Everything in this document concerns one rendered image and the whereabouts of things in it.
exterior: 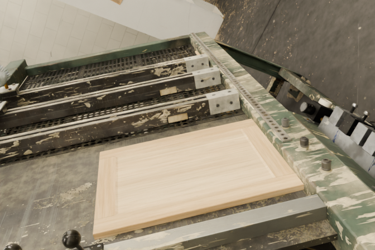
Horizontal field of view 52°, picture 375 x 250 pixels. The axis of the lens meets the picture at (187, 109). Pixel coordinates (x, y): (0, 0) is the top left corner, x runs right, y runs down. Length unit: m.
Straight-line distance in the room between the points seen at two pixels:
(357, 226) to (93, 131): 1.00
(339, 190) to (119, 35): 5.79
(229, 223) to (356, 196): 0.31
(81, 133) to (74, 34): 5.15
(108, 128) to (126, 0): 3.56
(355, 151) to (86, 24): 5.71
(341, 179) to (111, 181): 0.66
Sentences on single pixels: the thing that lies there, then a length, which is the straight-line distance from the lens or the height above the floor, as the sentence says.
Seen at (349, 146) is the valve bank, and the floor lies 0.74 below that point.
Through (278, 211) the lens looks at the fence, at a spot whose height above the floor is 1.00.
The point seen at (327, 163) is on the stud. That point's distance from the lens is 1.07.
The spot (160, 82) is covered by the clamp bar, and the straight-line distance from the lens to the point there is 1.80.
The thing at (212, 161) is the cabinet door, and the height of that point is 1.06.
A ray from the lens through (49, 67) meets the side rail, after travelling 2.70.
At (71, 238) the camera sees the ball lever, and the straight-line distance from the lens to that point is 0.85.
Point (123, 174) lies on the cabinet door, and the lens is 1.25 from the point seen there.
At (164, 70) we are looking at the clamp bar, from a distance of 2.05.
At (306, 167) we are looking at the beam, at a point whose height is 0.89.
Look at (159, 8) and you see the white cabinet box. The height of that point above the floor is 0.83.
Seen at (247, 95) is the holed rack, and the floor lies 0.88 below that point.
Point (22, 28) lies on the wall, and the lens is 6.77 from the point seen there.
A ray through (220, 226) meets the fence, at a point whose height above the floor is 1.12.
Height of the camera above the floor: 1.53
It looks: 17 degrees down
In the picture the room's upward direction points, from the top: 72 degrees counter-clockwise
